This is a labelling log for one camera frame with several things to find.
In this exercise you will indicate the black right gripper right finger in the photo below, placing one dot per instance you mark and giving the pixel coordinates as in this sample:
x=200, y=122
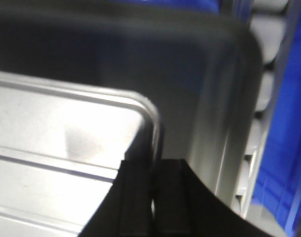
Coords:
x=185, y=207

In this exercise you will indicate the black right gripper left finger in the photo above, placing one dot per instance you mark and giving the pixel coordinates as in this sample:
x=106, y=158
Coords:
x=126, y=209

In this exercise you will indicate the small silver tray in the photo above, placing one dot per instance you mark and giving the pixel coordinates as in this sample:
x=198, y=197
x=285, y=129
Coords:
x=61, y=145

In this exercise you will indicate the large dark grey tray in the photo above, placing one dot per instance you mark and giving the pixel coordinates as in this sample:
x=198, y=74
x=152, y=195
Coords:
x=201, y=72

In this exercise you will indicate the large blue plastic crate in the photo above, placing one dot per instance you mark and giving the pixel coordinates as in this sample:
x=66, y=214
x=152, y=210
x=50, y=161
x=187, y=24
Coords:
x=278, y=184

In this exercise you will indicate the left white roller track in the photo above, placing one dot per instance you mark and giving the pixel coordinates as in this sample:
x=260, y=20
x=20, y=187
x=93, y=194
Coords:
x=267, y=21

